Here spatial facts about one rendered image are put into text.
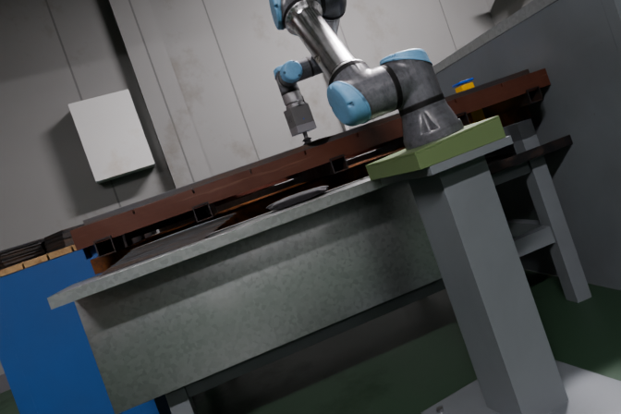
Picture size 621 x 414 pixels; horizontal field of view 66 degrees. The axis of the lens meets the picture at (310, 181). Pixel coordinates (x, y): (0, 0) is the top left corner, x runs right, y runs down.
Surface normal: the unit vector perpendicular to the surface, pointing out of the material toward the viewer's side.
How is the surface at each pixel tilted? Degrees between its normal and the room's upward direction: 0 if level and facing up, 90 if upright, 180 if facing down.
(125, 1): 90
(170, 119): 90
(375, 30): 90
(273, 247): 90
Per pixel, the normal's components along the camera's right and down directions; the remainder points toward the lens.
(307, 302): 0.18, -0.04
